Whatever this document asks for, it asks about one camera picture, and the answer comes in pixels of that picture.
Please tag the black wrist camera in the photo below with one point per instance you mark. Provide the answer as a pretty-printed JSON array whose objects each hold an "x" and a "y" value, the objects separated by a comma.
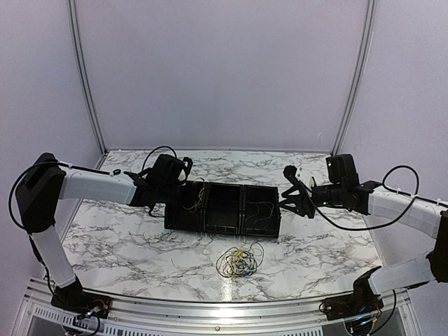
[
  {"x": 342, "y": 169},
  {"x": 298, "y": 176}
]

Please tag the aluminium corner post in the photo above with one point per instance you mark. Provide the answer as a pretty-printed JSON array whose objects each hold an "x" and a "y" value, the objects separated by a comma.
[
  {"x": 82, "y": 69},
  {"x": 356, "y": 80}
]

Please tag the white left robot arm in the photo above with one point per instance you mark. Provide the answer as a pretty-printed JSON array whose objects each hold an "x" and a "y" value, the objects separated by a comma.
[{"x": 37, "y": 191}]

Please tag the aluminium right corner post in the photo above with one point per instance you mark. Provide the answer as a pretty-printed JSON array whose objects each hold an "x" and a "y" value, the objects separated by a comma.
[{"x": 356, "y": 80}]

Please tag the black storage bin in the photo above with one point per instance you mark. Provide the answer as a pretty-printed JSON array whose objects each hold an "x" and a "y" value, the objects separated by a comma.
[
  {"x": 187, "y": 213},
  {"x": 260, "y": 215}
]

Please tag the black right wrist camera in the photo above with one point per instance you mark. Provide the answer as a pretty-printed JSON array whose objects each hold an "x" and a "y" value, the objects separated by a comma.
[{"x": 342, "y": 169}]

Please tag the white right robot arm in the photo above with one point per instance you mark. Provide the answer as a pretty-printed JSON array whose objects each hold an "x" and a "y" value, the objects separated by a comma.
[{"x": 373, "y": 199}]

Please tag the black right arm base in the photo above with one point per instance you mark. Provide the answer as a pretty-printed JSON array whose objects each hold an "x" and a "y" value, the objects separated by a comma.
[{"x": 362, "y": 300}]

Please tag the aluminium front table rail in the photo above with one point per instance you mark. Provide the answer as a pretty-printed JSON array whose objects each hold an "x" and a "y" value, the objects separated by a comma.
[{"x": 125, "y": 315}]

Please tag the black right storage bin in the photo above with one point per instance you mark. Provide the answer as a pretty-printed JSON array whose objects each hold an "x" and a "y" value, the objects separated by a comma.
[{"x": 260, "y": 215}]

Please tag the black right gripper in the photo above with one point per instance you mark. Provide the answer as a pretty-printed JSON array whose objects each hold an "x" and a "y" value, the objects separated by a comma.
[{"x": 304, "y": 206}]

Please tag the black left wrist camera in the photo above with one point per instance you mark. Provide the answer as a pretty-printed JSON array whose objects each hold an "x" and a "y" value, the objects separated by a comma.
[{"x": 298, "y": 176}]

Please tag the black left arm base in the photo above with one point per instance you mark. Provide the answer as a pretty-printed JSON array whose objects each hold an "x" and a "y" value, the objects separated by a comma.
[{"x": 74, "y": 298}]

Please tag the aluminium left corner post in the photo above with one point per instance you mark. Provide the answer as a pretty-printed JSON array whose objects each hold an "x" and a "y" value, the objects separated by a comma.
[{"x": 82, "y": 69}]

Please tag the black left storage bin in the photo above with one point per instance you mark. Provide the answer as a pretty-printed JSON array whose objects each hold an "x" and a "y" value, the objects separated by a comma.
[{"x": 187, "y": 213}]

